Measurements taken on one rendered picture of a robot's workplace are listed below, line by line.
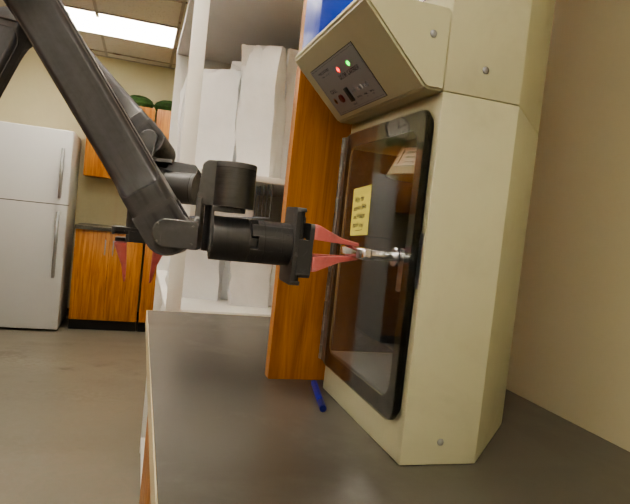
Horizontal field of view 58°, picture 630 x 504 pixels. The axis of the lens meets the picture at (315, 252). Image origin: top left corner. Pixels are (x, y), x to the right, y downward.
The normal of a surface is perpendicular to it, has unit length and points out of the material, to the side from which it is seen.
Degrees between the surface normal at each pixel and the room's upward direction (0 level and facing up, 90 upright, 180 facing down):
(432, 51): 90
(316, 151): 90
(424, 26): 90
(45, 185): 90
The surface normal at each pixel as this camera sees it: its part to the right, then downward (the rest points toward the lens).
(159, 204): 0.12, 0.04
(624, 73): -0.95, -0.09
